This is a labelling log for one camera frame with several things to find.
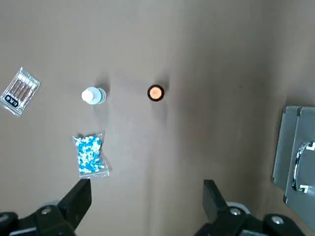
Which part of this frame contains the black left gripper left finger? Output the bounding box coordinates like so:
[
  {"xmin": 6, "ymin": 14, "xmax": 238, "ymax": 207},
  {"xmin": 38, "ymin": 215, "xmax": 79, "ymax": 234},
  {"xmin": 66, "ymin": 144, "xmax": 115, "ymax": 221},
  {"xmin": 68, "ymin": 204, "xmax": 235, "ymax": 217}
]
[{"xmin": 0, "ymin": 178, "xmax": 93, "ymax": 236}]

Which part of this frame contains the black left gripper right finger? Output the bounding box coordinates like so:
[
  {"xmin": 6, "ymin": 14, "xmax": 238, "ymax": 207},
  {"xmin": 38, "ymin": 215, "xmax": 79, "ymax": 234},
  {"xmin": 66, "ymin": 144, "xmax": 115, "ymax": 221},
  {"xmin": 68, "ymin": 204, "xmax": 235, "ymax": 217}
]
[{"xmin": 195, "ymin": 179, "xmax": 307, "ymax": 236}]

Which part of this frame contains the aluminium medicine case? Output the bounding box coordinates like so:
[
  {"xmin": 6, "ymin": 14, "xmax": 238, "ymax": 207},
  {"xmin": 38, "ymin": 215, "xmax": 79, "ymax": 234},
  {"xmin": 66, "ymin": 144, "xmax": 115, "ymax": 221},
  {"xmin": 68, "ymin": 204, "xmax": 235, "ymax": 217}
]
[{"xmin": 271, "ymin": 105, "xmax": 315, "ymax": 206}]

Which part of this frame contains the blue white capsule bag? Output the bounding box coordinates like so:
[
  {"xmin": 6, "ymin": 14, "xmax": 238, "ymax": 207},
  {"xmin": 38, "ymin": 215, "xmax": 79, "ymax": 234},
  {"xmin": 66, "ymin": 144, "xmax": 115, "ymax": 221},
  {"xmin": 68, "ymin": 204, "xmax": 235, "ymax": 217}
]
[{"xmin": 72, "ymin": 133, "xmax": 110, "ymax": 178}]

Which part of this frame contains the clear bottle with white cap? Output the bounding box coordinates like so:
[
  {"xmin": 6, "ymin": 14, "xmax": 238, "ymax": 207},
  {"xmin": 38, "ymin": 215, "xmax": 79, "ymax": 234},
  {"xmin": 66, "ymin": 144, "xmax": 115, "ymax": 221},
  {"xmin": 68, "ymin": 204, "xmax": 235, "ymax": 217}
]
[{"xmin": 81, "ymin": 86, "xmax": 108, "ymax": 106}]

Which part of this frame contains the swab packet with black label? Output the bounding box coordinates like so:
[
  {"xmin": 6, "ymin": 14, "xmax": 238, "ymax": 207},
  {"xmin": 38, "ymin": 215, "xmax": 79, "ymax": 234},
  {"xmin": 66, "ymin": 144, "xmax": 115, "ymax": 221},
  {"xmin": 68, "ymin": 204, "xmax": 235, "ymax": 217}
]
[{"xmin": 0, "ymin": 66, "xmax": 41, "ymax": 118}]

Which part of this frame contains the brown bottle with orange cap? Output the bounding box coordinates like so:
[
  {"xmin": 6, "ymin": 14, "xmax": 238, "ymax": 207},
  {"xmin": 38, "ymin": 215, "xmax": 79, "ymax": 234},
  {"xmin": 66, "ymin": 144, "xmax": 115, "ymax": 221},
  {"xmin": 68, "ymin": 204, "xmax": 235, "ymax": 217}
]
[{"xmin": 147, "ymin": 84, "xmax": 165, "ymax": 102}]

